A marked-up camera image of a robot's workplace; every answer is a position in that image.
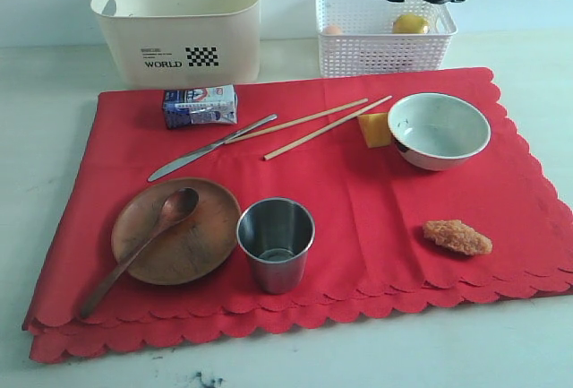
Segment silver table knife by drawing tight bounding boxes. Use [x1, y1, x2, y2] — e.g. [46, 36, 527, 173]
[147, 114, 278, 182]

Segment yellow cheese wedge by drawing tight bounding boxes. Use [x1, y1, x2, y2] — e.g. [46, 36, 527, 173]
[357, 113, 392, 149]

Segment stainless steel cup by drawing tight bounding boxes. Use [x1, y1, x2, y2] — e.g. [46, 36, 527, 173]
[235, 197, 315, 295]

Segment red sausage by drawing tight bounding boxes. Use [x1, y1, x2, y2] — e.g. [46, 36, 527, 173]
[402, 60, 415, 70]

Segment red scalloped tablecloth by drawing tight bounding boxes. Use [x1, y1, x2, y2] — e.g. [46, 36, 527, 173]
[23, 67, 572, 364]

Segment round wooden plate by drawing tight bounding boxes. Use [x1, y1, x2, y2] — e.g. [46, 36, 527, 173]
[111, 177, 241, 285]

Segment dark wooden spoon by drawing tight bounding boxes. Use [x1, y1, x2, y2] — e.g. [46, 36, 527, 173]
[80, 187, 200, 319]

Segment brown egg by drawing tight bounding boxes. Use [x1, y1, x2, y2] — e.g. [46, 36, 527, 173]
[322, 24, 343, 35]

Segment cream plastic bin WORLD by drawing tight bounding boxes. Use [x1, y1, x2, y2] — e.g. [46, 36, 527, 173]
[90, 0, 261, 89]

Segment wooden chopstick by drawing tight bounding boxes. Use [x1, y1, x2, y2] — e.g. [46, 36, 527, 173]
[225, 98, 368, 144]
[263, 95, 392, 161]

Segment fried chicken nugget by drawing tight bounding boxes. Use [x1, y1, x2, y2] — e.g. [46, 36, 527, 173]
[423, 220, 493, 256]

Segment upper wooden chopstick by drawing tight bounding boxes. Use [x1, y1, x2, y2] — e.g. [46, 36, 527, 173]
[225, 98, 368, 144]

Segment yellow lemon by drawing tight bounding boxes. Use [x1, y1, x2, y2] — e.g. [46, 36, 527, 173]
[392, 13, 430, 34]

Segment lower wooden chopstick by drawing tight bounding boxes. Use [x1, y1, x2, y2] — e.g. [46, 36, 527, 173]
[263, 95, 392, 161]

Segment white enamel bowl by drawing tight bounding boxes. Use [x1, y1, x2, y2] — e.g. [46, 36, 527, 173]
[388, 92, 492, 171]

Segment white perforated plastic basket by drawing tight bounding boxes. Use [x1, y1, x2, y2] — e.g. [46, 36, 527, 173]
[315, 0, 458, 77]

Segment blue white milk carton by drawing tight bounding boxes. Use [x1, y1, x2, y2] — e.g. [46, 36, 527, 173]
[162, 85, 238, 129]

